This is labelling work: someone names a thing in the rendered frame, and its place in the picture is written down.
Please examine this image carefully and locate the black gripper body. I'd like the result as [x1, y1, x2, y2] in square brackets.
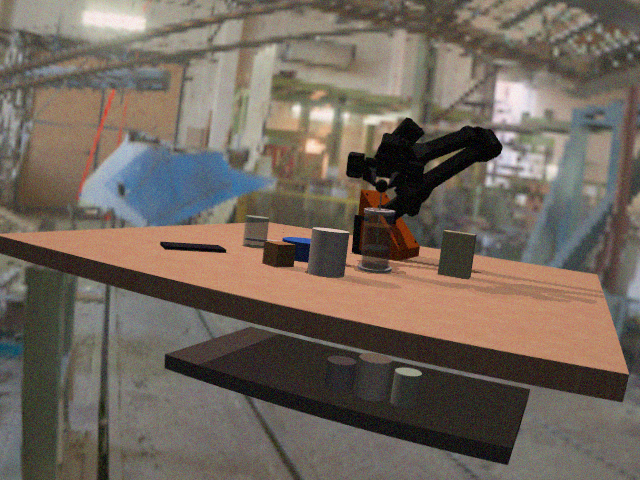
[346, 152, 424, 189]

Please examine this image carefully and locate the blue short cylinder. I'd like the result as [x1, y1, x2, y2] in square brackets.
[282, 237, 311, 262]

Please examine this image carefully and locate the black flat bar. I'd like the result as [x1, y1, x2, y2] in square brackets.
[160, 242, 227, 253]

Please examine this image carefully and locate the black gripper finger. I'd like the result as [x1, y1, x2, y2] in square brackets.
[363, 159, 377, 186]
[388, 163, 407, 188]

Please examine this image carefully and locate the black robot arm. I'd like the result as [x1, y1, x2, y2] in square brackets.
[374, 117, 503, 224]

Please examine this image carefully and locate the french press with black knob plunger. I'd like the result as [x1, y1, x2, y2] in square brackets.
[352, 179, 395, 273]

